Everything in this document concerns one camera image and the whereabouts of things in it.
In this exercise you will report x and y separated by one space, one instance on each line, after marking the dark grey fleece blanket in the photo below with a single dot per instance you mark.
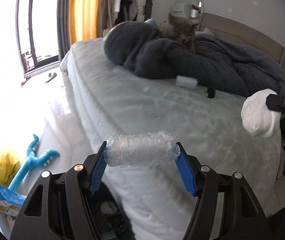
182 60

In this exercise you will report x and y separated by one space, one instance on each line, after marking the clear bubble wrap roll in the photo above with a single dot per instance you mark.
142 151

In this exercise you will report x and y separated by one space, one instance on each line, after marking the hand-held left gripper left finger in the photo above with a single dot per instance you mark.
97 172

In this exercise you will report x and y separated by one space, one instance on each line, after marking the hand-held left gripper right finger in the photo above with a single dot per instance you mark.
186 175

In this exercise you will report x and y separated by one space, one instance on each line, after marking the small black object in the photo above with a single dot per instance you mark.
210 93

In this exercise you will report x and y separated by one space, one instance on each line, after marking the yellow curtain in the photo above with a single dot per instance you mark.
85 10

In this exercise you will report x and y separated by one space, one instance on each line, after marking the bed with white cover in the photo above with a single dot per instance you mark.
132 110

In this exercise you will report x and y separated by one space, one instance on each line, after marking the blue pet food bag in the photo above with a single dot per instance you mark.
0 197

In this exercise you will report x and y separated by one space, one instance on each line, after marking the white fluffy cloth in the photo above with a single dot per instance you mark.
257 116

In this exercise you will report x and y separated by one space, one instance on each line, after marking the beige headboard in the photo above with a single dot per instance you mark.
245 33

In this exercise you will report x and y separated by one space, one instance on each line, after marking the grey cat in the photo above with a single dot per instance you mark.
182 30

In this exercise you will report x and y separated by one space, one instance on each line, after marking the grey curtain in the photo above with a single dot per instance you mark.
63 17

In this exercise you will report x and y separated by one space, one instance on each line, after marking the glass sliding door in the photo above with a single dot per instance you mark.
37 22

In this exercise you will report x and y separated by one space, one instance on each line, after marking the rack of hanging clothes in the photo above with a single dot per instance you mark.
127 2

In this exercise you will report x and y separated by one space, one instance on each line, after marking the grey slipper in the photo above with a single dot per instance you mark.
50 77

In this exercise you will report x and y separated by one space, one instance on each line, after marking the light blue pillow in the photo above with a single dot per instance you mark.
152 22

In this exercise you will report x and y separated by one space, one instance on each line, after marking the blue forked plush toy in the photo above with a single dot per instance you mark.
30 160

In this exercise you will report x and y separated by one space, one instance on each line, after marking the white crumpled tissue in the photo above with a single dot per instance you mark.
108 207

